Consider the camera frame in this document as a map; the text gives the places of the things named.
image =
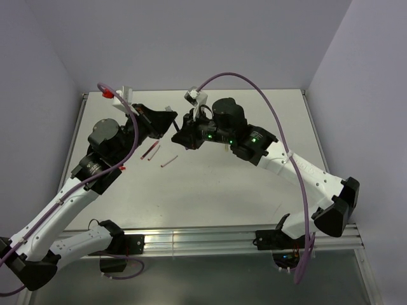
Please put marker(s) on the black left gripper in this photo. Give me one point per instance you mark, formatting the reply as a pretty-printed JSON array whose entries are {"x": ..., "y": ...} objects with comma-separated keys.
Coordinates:
[{"x": 157, "y": 123}]

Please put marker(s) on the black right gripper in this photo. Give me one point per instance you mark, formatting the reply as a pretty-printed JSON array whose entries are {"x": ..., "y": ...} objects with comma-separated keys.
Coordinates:
[{"x": 187, "y": 136}]

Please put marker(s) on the purple pen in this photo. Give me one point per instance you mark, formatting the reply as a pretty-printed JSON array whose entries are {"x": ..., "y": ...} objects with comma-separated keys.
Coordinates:
[{"x": 176, "y": 126}]

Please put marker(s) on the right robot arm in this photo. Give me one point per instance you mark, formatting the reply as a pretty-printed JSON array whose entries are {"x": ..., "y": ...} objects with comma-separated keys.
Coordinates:
[{"x": 331, "y": 200}]

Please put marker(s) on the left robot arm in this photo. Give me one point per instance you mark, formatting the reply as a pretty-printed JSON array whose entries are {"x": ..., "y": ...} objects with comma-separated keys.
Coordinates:
[{"x": 35, "y": 254}]

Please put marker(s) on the pink pen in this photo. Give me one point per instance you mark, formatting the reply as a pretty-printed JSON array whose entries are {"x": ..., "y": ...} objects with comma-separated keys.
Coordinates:
[{"x": 149, "y": 149}]

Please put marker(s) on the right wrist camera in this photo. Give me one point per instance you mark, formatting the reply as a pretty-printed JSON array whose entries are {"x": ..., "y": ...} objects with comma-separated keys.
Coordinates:
[{"x": 196, "y": 99}]

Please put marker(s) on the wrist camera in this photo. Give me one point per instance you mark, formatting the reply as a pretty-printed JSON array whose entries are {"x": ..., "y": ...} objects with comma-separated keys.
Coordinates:
[
  {"x": 125, "y": 93},
  {"x": 196, "y": 99}
]

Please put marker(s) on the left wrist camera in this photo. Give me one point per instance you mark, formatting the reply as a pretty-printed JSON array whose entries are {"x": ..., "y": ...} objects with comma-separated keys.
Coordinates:
[{"x": 125, "y": 93}]

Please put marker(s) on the aluminium rail frame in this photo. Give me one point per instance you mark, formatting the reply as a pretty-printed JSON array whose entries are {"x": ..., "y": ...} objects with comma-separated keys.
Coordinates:
[{"x": 221, "y": 240}]

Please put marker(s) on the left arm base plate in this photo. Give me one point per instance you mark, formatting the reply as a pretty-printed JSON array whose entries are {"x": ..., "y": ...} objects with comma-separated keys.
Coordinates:
[{"x": 128, "y": 244}]

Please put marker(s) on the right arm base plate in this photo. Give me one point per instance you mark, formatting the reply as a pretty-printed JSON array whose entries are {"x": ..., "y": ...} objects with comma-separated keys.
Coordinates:
[{"x": 273, "y": 239}]

